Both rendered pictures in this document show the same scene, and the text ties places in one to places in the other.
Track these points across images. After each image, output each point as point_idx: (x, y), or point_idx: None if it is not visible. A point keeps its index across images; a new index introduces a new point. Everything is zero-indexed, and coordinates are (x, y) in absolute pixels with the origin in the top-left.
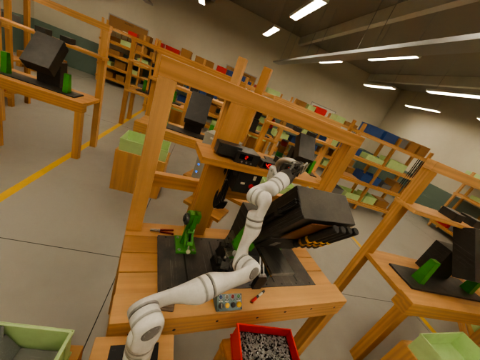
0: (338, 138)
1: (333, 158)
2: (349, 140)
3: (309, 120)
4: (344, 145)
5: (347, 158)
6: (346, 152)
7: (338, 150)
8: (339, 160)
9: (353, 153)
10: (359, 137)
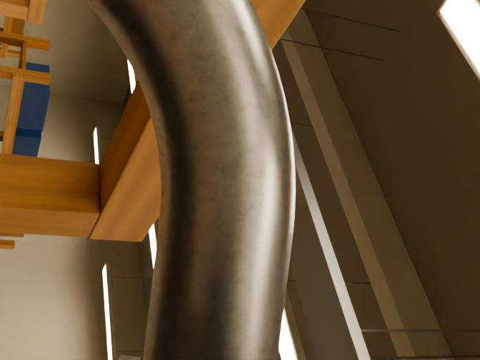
0: (143, 166)
1: (0, 156)
2: (131, 203)
3: (271, 10)
4: (89, 179)
5: (28, 221)
6: (63, 209)
7: (54, 162)
8: (8, 192)
9: (59, 230)
10: (146, 226)
